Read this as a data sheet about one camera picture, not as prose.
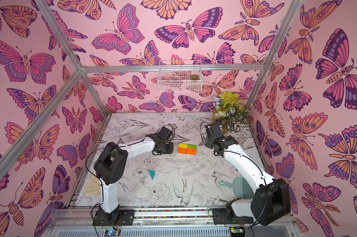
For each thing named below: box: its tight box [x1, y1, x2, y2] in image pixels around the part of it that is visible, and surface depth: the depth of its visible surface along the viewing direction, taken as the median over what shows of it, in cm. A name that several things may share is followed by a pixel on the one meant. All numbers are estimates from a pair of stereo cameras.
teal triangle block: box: [148, 169, 156, 180], surface depth 91 cm
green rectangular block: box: [187, 144, 197, 150], surface depth 101 cm
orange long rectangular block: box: [186, 148, 197, 156], surface depth 99 cm
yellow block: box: [178, 143, 188, 149], surface depth 100 cm
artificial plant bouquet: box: [213, 91, 252, 133], surface depth 95 cm
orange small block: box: [177, 147, 187, 155], surface depth 100 cm
